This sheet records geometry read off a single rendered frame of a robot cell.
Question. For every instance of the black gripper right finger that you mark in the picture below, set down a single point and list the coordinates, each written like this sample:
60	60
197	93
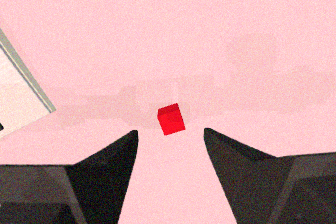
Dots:
257	184

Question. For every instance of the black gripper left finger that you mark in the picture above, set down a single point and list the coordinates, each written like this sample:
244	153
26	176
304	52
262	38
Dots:
94	188

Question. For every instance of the red cube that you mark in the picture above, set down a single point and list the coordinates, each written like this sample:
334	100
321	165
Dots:
170	119

